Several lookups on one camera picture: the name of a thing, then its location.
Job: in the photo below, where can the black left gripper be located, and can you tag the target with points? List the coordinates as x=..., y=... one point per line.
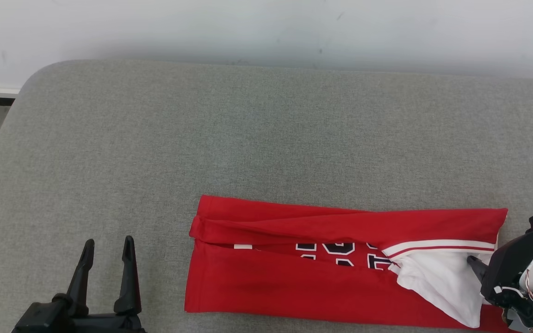
x=49, y=319

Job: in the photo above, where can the red basketball jersey white trim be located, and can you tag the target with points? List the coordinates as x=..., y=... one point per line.
x=294, y=286

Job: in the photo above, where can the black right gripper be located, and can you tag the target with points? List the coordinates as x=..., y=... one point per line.
x=509, y=273

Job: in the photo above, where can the grey fabric sofa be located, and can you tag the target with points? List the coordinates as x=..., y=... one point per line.
x=155, y=138

